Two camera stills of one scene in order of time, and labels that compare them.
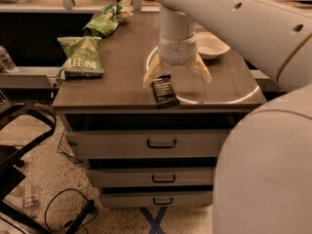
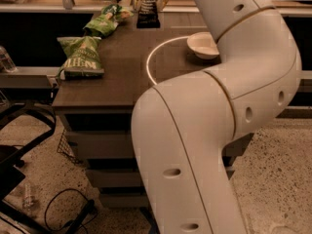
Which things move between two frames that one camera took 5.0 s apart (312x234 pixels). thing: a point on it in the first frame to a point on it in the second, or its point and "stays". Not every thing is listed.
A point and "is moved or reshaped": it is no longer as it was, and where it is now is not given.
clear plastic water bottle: (7, 64) stays
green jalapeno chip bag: (82, 57) stays
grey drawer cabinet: (158, 145) stays
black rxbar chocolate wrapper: (164, 93) is moved or reshaped
